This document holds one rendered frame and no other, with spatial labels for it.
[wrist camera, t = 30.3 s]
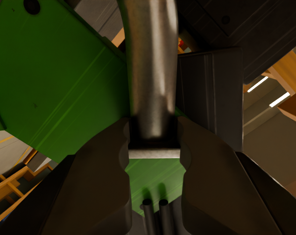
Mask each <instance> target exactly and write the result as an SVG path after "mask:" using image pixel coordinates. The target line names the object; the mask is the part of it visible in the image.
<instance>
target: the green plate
mask: <svg viewBox="0 0 296 235"><path fill-rule="evenodd" d="M0 116H1V118H2V120H3V121H4V123H5V125H6V127H7V129H6V130H5V131H6V132H8V133H9V134H11V135H13V136H14V137H16V138H17V139H19V140H20V141H22V142H24V143H25V144H27V145H29V146H30V147H32V148H34V149H35V150H37V151H38V152H40V153H42V154H43V155H45V156H46V157H48V158H50V159H51V160H53V161H54V162H56V163H58V164H59V163H60V162H61V161H62V160H63V159H64V158H65V157H66V156H67V155H73V154H75V153H76V152H77V151H78V150H79V149H80V148H81V147H82V146H83V145H84V144H85V143H86V142H87V141H89V140H90V139H91V138H92V137H94V136H95V135H96V134H98V133H99V132H101V131H102V130H104V129H105V128H107V127H109V126H110V125H112V124H113V123H115V122H116V121H118V120H120V119H121V118H123V117H127V118H131V114H130V101H129V88H128V75H127V57H126V55H125V54H123V53H122V52H121V51H120V50H119V49H118V48H117V47H116V46H115V45H114V44H113V43H112V42H111V41H110V40H109V39H108V38H107V37H106V36H103V37H102V36H101V35H100V34H99V33H98V32H97V31H96V30H95V29H94V28H92V27H91V26H90V25H89V24H88V23H87V22H86V21H85V20H84V19H83V18H82V17H81V16H80V15H79V14H78V13H76V12H75V11H74V10H73V9H72V8H71V7H70V6H69V5H68V4H67V3H66V2H65V1H64V0H1V2H0ZM125 172H126V173H127V174H128V175H129V179H130V190H131V200H132V210H133V211H135V212H137V213H138V214H140V215H141V216H143V217H145V216H144V211H143V205H142V202H143V200H145V199H151V201H152V207H153V212H154V213H155V212H157V211H158V210H160V209H159V201H160V200H163V199H165V200H167V201H168V203H171V202H172V201H174V200H175V199H177V198H178V197H180V196H181V195H182V188H183V175H184V173H185V172H186V170H185V168H184V167H183V166H182V164H181V163H180V158H159V159H129V164H128V166H127V167H126V168H125Z"/></svg>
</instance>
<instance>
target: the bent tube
mask: <svg viewBox="0 0 296 235"><path fill-rule="evenodd" d="M116 1H117V4H118V7H119V10H120V14H121V18H122V22H123V27H124V33H125V44H126V57H127V75H128V88H129V101H130V114H131V122H132V136H133V140H132V141H130V143H129V144H128V155H129V159H159V158H180V148H181V146H180V145H179V143H178V142H177V140H174V120H175V103H176V74H177V54H178V11H177V2H176V0H116Z"/></svg>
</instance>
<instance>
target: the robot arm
mask: <svg viewBox="0 0 296 235"><path fill-rule="evenodd" d="M132 140H133V136H132V122H131V118H127V117H123V118H121V119H120V120H118V121H116V122H115V123H113V124H112V125H110V126H109V127H107V128H105V129H104V130H102V131H101V132H99V133H98V134H96V135H95V136H94V137H92V138H91V139H90V140H89V141H87V142H86V143H85V144H84V145H83V146H82V147H81V148H80V149H79V150H78V151H77V152H76V153H75V154H73V155H67V156H66V157H65V158H64V159H63V160H62V161H61V162H60V163H59V164H58V165H57V166H56V167H55V168H54V169H53V170H52V171H51V172H50V173H49V174H48V175H47V176H46V177H45V178H44V179H43V180H42V181H41V182H40V183H39V184H38V185H37V186H36V187H35V188H34V189H33V190H32V191H31V192H30V193H29V194H28V195H27V197H26V198H25V199H24V200H23V201H22V202H21V203H20V204H19V205H18V206H17V207H16V208H15V209H14V210H13V211H12V213H11V214H10V215H9V216H8V217H7V218H6V219H5V221H4V222H3V223H2V224H1V226H0V235H126V234H127V233H128V232H129V231H130V229H131V227H132V200H131V190H130V179H129V175H128V174H127V173H126V172H125V168H126V167H127V166H128V164H129V155H128V144H129V143H130V141H132ZM174 140H177V142H178V143H179V145H180V146H181V148H180V163H181V164H182V166H183V167H184V168H185V170H186V172H185V173H184V175H183V188H182V199H181V208H182V221H183V226H184V228H185V229H186V230H187V231H188V232H189V233H190V234H192V235H296V197H295V196H294V195H293V194H291V193H290V192H289V191H288V190H287V189H286V188H284V187H283V186H282V185H281V184H280V183H279V182H278V181H276V180H275V179H274V178H273V177H272V176H271V175H269V174H268V173H267V172H266V171H265V170H264V169H262V168H261V167H260V166H259V165H258V164H257V163H255V162H254V161H253V160H252V159H251V158H250V157H248V156H247V155H246V154H245V153H244V152H236V151H235V150H234V149H232V148H231V147H230V146H229V145H228V144H227V143H226V142H225V141H224V140H222V139H221V138H220V137H218V136H217V135H215V134H214V133H212V132H211V131H209V130H207V129H205V128H204V127H201V126H200V125H198V124H196V123H194V122H193V121H191V120H189V119H187V118H186V117H183V116H178V117H175V120H174Z"/></svg>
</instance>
